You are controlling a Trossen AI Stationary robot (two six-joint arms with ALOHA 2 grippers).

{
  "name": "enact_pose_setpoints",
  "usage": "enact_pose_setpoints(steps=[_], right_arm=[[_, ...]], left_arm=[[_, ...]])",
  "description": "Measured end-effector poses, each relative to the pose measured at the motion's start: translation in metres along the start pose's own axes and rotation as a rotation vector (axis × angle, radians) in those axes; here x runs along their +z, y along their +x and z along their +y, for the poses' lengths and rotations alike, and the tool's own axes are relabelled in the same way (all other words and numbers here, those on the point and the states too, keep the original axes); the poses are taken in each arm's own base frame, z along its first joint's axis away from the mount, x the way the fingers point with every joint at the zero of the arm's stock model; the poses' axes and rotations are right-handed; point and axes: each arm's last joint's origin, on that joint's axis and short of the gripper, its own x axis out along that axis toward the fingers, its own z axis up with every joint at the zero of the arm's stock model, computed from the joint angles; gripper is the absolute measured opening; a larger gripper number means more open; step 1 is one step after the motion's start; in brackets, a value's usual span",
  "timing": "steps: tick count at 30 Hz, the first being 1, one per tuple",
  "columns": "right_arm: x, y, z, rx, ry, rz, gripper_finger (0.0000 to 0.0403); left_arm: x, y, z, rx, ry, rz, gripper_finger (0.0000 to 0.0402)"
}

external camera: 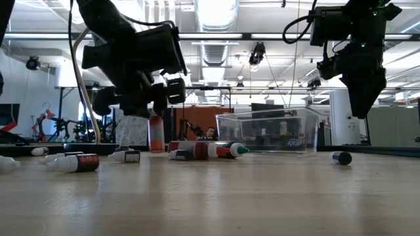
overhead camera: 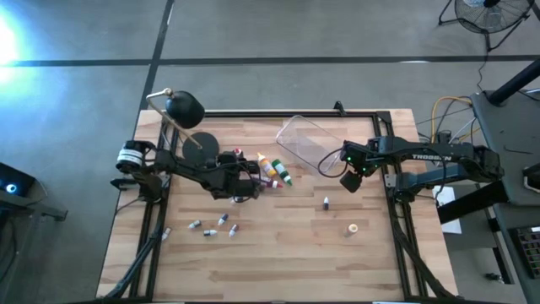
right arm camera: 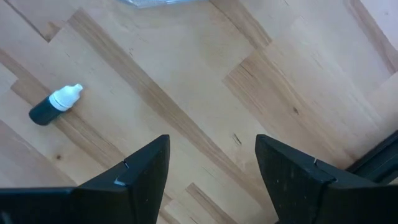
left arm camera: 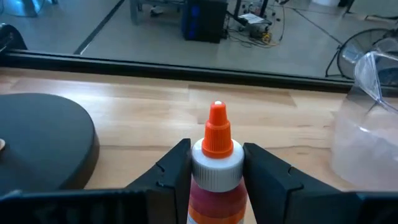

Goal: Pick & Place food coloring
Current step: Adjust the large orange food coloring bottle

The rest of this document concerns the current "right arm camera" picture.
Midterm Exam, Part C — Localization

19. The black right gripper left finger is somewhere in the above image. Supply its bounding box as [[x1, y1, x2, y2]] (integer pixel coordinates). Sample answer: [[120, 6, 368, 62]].
[[0, 134, 171, 224]]

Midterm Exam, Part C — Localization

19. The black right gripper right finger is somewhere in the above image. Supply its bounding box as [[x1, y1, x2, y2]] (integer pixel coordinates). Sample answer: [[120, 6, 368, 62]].
[[255, 134, 398, 224]]

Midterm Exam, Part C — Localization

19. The small dark green dropper bottle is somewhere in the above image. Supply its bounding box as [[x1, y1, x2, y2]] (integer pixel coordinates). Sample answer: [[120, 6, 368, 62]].
[[29, 83, 84, 126]]

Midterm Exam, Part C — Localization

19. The clear plastic container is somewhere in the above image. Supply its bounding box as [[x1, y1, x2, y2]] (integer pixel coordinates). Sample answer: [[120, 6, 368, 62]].
[[116, 0, 206, 9]]

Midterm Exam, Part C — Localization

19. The black aluminium table frame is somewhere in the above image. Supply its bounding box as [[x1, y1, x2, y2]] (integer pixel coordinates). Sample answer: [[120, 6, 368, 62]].
[[345, 129, 398, 185]]

